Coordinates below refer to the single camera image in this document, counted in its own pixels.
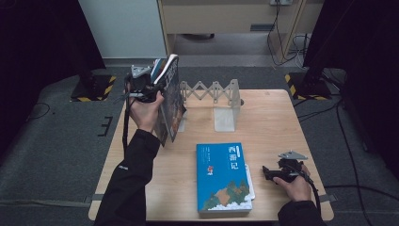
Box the black yellow striped stand base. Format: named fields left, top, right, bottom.
left=284, top=72, right=334, bottom=102

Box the left hand-held gripper black cable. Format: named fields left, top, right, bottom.
left=121, top=74, right=133, bottom=152

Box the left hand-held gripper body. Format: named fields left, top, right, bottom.
left=124, top=64, right=155, bottom=104

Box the black floor cable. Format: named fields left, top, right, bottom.
left=25, top=101, right=52, bottom=122
left=323, top=184, right=399, bottom=202
left=295, top=95, right=344, bottom=122
left=335, top=103, right=369, bottom=226

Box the black curtain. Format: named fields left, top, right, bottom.
left=0, top=0, right=106, bottom=158
left=302, top=0, right=399, bottom=172

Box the grey power cable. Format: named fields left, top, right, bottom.
left=291, top=33, right=312, bottom=70

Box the black power cable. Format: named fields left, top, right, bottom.
left=265, top=3, right=303, bottom=68

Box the person's right hand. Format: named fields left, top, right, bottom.
left=272, top=166, right=313, bottom=202

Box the person's left hand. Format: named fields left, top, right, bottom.
left=128, top=91, right=166, bottom=133

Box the thick blue cover book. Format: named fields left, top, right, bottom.
left=195, top=142, right=254, bottom=215

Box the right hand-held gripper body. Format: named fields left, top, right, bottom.
left=275, top=150, right=309, bottom=184

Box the grey floor tape strip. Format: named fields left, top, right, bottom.
left=0, top=198, right=92, bottom=209

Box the thin paperback book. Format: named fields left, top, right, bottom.
left=150, top=57, right=168, bottom=85

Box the grey expandable metal bookend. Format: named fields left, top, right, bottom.
left=177, top=78, right=243, bottom=133

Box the beige wooden desk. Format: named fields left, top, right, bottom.
left=156, top=0, right=326, bottom=64

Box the dark illustrated cover book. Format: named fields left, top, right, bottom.
left=153, top=54, right=188, bottom=148

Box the black and yellow hazard tape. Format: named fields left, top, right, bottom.
left=70, top=73, right=118, bottom=104

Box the right hand-held gripper black cable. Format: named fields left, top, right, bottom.
left=294, top=165, right=323, bottom=218

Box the grey tape piece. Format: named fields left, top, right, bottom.
left=83, top=193, right=105, bottom=203
left=316, top=193, right=339, bottom=203

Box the hand-held gripper black cable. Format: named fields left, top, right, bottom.
left=294, top=165, right=323, bottom=218
left=121, top=74, right=133, bottom=152

